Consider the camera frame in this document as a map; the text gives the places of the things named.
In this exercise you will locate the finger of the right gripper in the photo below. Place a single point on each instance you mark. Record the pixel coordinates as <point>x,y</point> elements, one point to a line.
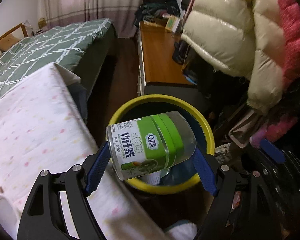
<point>271,150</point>

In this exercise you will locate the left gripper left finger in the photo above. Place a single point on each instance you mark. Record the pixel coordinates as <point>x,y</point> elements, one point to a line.
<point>43,217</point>

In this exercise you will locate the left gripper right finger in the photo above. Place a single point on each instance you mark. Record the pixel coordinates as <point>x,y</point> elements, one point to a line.
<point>255,217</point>

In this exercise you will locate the white foam fruit net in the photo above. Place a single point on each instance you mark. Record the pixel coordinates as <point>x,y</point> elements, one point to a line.
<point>154,178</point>

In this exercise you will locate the green toothpick jar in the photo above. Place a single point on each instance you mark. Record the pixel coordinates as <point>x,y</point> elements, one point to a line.
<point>150,144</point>

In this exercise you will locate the white paper cup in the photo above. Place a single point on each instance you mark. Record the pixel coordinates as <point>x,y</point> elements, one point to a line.
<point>9,219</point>

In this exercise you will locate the yellow rimmed trash bin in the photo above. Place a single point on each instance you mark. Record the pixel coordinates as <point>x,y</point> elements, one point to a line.
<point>156,104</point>

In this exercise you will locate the white dotted table cloth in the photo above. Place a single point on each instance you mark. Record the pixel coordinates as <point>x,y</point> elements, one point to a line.
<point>42,129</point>

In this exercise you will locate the pink fleece garment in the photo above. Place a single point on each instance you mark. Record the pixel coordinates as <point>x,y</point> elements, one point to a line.
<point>290,55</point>

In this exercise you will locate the cream puffer jacket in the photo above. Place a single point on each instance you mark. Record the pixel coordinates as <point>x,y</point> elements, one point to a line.
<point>241,38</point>

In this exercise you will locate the wooden low cabinet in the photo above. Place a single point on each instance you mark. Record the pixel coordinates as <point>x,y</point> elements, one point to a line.
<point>156,66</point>

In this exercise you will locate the small green box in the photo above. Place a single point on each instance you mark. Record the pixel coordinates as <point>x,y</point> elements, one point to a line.
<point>172,24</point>

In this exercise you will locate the green plaid bed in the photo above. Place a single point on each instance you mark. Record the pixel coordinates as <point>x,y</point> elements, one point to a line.
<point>78,47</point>

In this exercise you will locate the brown pillow right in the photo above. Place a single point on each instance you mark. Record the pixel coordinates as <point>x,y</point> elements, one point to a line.
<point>7,42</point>

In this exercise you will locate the pile of dark clothes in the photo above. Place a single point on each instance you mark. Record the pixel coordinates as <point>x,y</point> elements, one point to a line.
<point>155,8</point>

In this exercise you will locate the wooden headboard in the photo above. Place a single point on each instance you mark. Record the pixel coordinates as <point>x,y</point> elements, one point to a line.
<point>19,26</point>

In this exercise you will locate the pink striped curtain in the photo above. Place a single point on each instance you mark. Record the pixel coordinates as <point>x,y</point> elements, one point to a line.
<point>64,12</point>

